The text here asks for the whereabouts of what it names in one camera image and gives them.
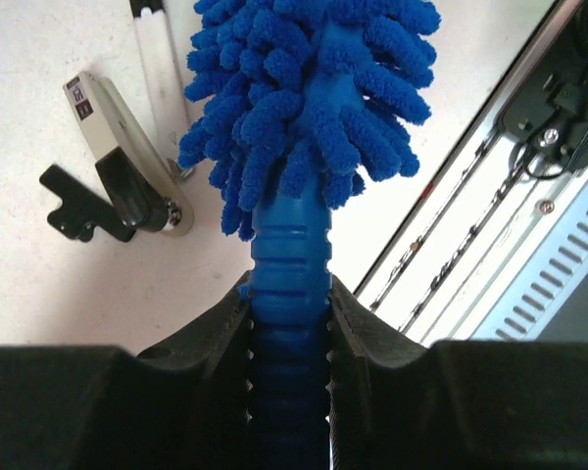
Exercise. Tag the blue microfiber duster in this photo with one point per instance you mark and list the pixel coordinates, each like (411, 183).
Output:
(304, 102)

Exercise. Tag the black T-shaped plastic piece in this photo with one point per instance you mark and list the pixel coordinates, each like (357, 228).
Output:
(81, 210)

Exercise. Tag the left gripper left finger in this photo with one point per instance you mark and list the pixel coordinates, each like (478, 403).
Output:
(180, 404)

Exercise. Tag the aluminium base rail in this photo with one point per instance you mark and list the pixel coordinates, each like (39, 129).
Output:
(496, 245)

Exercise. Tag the beige black stapler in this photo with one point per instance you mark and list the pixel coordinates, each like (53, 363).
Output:
(138, 182)

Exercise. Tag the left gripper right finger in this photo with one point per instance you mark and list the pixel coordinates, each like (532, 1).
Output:
(396, 404)

